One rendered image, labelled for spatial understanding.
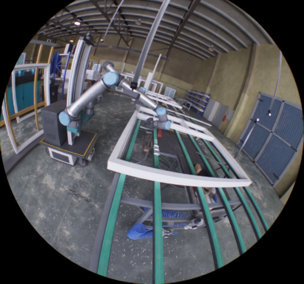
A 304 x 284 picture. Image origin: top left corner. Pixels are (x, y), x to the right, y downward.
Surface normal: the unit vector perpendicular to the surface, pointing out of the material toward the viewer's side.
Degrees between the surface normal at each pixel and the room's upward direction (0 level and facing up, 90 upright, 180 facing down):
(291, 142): 90
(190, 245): 0
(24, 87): 90
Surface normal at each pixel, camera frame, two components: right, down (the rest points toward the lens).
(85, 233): 0.30, -0.86
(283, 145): -0.95, -0.28
